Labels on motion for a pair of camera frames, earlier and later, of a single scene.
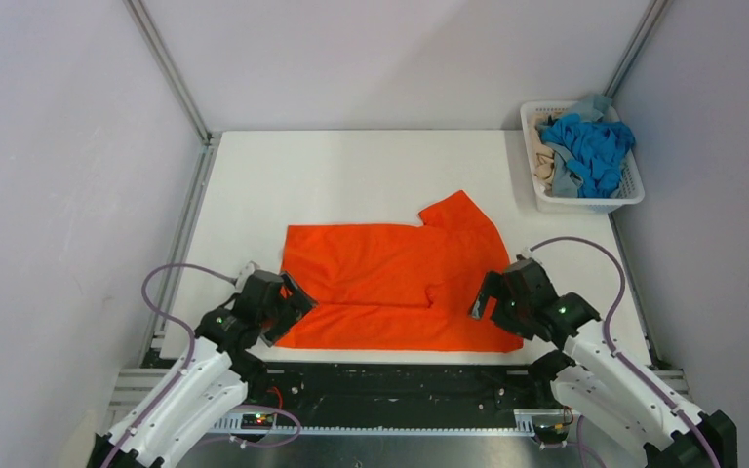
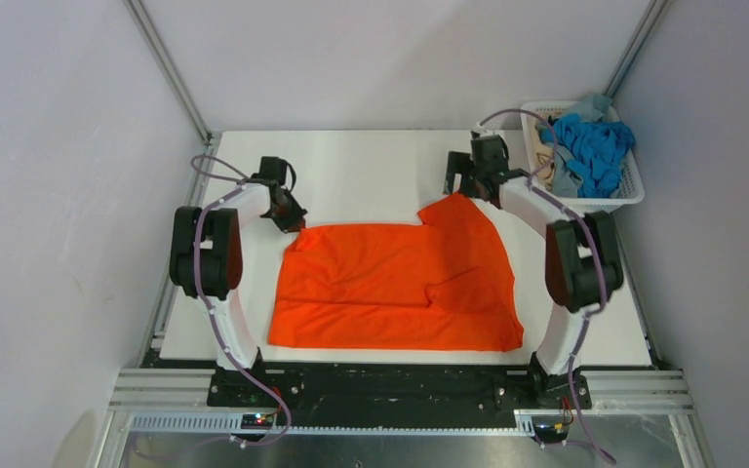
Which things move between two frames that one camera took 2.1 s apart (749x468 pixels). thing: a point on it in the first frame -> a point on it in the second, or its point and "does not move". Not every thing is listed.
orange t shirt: (397, 287) does not move
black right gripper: (492, 286) -> (459, 163)
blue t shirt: (596, 151) does not move
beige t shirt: (543, 164) does not move
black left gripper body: (286, 312) -> (290, 215)
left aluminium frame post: (160, 53) does not move
